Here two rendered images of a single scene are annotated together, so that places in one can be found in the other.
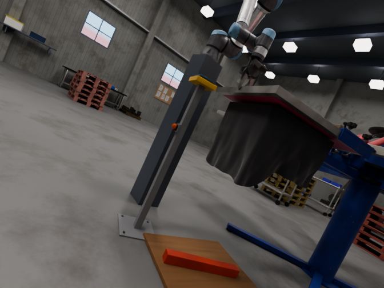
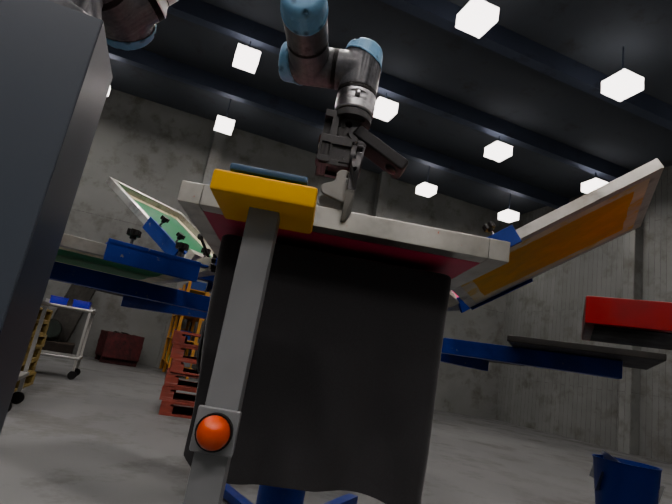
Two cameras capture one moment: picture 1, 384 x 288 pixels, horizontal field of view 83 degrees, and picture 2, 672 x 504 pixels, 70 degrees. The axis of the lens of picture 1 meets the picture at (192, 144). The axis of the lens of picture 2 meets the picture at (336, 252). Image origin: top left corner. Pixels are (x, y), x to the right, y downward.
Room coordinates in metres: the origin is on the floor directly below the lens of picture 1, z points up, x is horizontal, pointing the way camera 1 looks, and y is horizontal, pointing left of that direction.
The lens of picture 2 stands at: (0.94, 0.63, 0.75)
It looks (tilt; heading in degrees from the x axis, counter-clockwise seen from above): 13 degrees up; 291
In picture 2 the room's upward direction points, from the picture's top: 10 degrees clockwise
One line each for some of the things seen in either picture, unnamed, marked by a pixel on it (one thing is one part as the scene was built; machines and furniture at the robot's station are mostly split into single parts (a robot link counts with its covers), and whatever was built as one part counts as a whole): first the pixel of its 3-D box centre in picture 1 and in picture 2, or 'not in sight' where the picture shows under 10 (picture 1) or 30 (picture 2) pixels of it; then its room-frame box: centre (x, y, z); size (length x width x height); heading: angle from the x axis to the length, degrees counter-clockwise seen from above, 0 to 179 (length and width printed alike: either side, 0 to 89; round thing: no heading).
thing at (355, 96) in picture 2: (259, 53); (354, 107); (1.25, -0.12, 1.22); 0.08 x 0.08 x 0.05
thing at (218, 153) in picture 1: (234, 138); (318, 368); (1.26, -0.21, 0.74); 0.45 x 0.03 x 0.43; 24
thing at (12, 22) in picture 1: (14, 23); not in sight; (7.31, 7.08, 1.33); 0.49 x 0.41 x 0.27; 130
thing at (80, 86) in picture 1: (88, 89); not in sight; (6.56, 3.53, 0.43); 1.21 x 0.87 x 0.86; 40
